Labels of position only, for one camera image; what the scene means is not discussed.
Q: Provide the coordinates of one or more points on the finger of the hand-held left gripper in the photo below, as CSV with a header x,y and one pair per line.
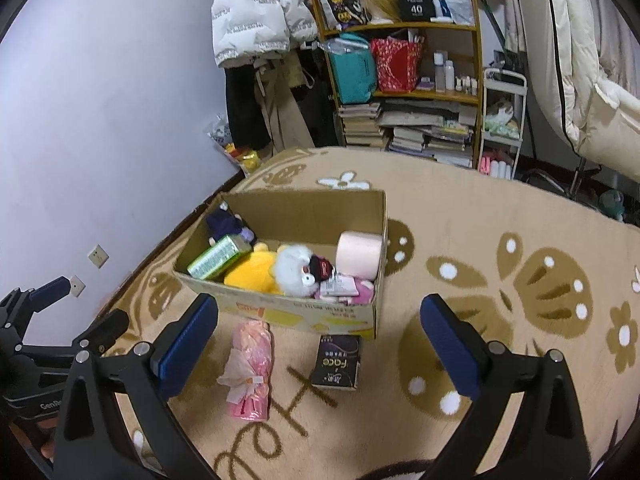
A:
x,y
50,289
105,330

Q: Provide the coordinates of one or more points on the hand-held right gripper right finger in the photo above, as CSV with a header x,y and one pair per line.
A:
x,y
450,345

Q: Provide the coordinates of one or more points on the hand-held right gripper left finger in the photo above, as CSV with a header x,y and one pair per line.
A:
x,y
187,345

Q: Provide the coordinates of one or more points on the pink plastic bag pack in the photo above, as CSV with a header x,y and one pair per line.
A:
x,y
250,390

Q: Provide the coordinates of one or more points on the green tissue pack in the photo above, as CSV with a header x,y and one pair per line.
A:
x,y
220,257

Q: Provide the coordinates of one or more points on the yellow plush toy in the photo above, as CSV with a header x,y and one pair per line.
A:
x,y
250,272

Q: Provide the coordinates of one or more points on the pink bear plush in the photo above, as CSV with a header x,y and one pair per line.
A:
x,y
366,294

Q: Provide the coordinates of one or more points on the black tissue pack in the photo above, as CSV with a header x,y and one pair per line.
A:
x,y
337,360

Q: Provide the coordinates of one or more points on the purple-haired doll plush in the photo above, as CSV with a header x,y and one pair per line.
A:
x,y
222,225

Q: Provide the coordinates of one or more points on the white fluffy plush toy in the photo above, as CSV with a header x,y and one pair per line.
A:
x,y
290,270

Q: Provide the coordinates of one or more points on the pink toilet paper roll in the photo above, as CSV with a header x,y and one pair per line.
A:
x,y
357,255

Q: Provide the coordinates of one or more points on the cardboard box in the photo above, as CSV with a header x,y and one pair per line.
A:
x,y
320,321

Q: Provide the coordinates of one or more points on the beige floral rug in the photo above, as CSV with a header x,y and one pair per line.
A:
x,y
450,220

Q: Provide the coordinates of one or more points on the black white furry slipper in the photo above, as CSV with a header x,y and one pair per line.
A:
x,y
395,474

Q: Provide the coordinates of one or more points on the pink white bottles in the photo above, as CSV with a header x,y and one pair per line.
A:
x,y
495,167

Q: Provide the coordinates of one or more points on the snack bag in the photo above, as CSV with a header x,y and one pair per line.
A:
x,y
240,155

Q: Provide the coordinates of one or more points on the messy pile of books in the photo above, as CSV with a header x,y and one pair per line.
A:
x,y
430,135

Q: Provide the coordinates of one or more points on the teal plush toy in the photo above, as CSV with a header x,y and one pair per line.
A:
x,y
612,205

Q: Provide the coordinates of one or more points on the green white packets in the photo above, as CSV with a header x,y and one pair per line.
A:
x,y
500,122

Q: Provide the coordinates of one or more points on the tall stack of books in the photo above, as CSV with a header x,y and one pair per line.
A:
x,y
360,125

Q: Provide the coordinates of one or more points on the black hanging coat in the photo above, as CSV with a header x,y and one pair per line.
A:
x,y
245,110

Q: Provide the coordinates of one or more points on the white metal cart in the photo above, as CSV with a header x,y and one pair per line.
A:
x,y
522,110

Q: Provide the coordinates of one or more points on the beige hanging pants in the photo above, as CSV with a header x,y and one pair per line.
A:
x,y
290,120

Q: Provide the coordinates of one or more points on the wooden shelf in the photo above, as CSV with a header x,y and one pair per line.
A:
x,y
450,96

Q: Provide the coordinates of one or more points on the row of small bottles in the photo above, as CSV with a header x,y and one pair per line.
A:
x,y
466,85

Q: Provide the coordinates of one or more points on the small purple box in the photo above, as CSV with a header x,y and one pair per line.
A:
x,y
425,83

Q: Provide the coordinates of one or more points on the short white bottle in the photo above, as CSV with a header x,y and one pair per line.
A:
x,y
449,77

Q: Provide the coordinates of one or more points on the tall white bottle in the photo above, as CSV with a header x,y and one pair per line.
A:
x,y
440,72

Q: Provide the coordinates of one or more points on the dark hanging garment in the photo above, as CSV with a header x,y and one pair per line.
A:
x,y
317,105

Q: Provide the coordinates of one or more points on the teal bag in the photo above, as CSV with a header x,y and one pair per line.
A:
x,y
352,80

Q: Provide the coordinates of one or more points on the red patterned bag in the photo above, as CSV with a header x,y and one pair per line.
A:
x,y
395,67

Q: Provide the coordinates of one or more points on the clear plastic bag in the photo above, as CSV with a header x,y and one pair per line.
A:
x,y
340,46

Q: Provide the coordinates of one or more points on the cream folding lounge chair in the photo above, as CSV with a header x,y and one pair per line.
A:
x,y
575,35

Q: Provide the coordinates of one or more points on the white puffer jacket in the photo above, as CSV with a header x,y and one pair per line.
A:
x,y
250,15

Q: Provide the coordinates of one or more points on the black gift box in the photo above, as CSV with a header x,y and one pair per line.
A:
x,y
415,5

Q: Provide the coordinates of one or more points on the beige wall socket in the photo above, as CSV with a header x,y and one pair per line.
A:
x,y
98,255
77,285

